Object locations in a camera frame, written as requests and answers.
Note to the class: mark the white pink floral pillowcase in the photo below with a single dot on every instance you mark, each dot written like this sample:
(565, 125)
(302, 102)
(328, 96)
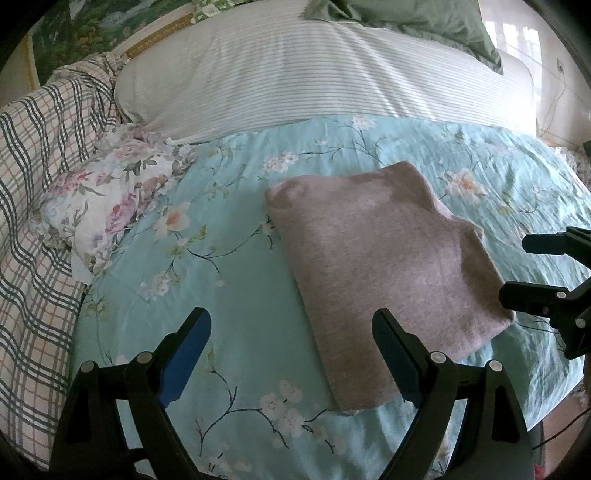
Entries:
(115, 194)

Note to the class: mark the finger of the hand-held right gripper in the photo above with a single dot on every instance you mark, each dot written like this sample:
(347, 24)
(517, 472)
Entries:
(549, 243)
(531, 295)

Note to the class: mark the plain green pillow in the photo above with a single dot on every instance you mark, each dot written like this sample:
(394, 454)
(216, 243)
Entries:
(415, 23)

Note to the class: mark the white striped pillow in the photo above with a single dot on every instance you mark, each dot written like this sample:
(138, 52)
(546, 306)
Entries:
(300, 69)

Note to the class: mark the plaid bed sheet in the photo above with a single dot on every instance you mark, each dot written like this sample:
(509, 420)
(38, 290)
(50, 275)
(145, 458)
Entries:
(37, 184)

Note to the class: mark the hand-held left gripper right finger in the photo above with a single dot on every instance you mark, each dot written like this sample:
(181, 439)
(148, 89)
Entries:
(397, 364)

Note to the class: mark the landscape wall painting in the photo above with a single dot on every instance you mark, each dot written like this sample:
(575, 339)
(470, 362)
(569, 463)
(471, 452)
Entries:
(92, 27)

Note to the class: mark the light blue floral blanket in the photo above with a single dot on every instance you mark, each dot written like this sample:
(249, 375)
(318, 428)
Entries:
(231, 277)

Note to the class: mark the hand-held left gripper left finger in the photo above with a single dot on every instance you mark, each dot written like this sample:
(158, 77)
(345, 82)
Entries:
(184, 355)

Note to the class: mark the pink knit sweater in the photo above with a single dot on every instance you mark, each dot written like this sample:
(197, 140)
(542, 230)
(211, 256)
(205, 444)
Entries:
(383, 258)

